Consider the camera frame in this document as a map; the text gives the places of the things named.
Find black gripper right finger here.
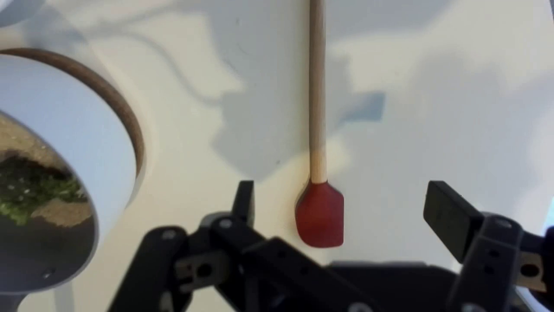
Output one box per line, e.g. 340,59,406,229
422,179,554,312

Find white pot with long handle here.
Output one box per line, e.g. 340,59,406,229
0,54,140,297

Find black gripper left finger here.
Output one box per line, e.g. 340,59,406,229
108,179,370,312

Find green vegetable pieces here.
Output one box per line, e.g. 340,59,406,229
0,111,96,231

